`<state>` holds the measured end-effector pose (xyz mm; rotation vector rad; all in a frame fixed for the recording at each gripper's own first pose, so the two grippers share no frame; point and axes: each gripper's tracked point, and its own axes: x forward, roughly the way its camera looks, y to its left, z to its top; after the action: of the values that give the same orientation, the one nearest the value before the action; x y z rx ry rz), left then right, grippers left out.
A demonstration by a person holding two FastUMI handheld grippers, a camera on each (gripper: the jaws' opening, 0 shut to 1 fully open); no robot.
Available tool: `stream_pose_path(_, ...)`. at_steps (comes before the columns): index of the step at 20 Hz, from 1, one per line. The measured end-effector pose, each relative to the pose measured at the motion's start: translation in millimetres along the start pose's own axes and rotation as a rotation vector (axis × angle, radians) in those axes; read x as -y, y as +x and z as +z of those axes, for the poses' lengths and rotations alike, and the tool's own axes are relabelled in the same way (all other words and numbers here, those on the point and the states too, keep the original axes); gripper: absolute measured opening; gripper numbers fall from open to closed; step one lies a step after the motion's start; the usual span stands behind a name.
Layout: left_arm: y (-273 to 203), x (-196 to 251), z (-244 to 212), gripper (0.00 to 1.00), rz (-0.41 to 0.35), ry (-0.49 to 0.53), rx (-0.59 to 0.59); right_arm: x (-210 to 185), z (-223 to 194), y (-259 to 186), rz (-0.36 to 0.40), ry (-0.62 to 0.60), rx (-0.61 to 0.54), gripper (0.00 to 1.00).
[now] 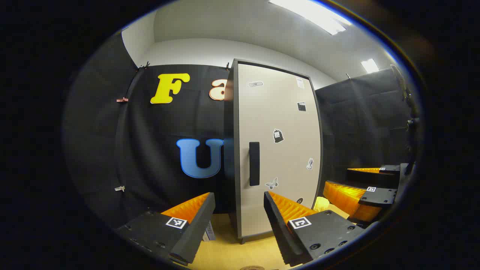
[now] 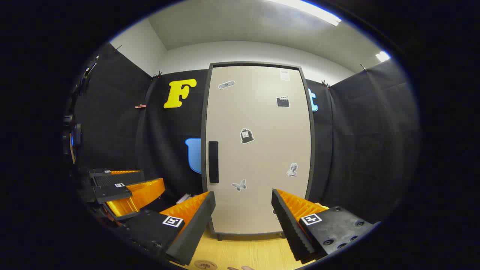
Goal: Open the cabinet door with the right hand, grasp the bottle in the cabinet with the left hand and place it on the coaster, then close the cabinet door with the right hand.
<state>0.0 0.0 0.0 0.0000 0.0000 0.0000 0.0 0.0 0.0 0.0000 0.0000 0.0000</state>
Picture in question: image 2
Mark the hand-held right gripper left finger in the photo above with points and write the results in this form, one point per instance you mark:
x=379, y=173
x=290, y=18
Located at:
x=195, y=228

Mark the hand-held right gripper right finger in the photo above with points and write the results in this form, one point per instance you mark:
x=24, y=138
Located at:
x=290, y=228

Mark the beige cabinet door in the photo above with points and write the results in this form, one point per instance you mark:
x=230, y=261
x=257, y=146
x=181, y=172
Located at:
x=262, y=157

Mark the black backdrop cloth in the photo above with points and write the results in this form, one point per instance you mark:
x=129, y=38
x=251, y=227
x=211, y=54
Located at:
x=356, y=150

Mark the brown clothes peg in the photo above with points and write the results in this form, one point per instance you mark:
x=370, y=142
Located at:
x=139, y=106

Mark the round wooden coaster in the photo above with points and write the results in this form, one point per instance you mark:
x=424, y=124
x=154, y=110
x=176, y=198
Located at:
x=205, y=265

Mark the grey cabinet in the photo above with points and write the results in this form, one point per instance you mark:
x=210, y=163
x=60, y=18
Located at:
x=203, y=157

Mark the small ceiling light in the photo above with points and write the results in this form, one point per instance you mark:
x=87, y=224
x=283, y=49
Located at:
x=383, y=56

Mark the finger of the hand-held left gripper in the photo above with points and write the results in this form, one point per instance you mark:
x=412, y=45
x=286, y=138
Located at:
x=112, y=193
x=120, y=179

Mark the white spine book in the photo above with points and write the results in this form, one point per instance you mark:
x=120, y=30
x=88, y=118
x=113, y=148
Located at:
x=184, y=198

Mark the black binder clip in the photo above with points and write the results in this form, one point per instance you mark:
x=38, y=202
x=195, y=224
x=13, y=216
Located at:
x=363, y=67
x=157, y=74
x=325, y=84

